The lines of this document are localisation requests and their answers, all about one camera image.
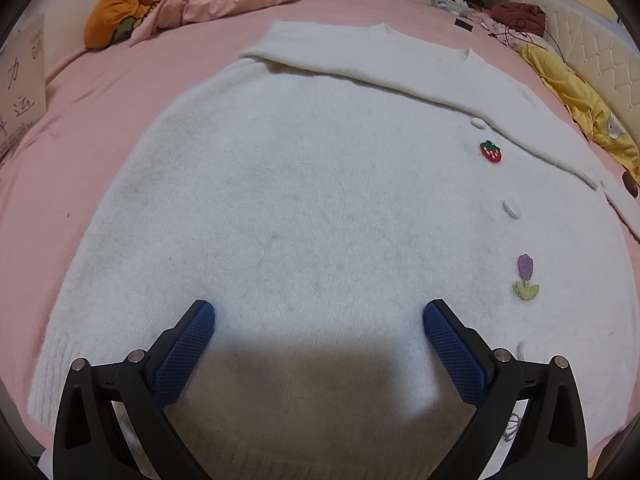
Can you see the light pink garment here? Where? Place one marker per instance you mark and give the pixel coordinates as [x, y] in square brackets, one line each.
[482, 22]

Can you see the yellow blanket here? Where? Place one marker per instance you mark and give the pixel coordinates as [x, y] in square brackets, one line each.
[575, 90]

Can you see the cardboard box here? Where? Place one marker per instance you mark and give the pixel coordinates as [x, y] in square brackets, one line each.
[20, 85]

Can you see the orange pillow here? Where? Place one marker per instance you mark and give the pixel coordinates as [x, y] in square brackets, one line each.
[115, 5]

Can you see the maroon cloth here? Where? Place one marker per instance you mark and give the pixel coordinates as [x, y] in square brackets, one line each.
[520, 12]

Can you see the cream quilted headboard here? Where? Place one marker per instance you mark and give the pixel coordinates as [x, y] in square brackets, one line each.
[600, 40]

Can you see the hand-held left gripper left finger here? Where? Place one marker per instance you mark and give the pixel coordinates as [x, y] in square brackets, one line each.
[187, 345]

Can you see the small brown object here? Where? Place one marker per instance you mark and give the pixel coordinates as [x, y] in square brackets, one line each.
[632, 180]

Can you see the white knit cardigan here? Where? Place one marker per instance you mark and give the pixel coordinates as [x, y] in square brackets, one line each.
[300, 185]

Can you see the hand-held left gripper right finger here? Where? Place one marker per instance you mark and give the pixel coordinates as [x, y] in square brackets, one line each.
[452, 355]

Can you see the small black object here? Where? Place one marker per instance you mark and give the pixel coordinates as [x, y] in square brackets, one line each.
[464, 24]

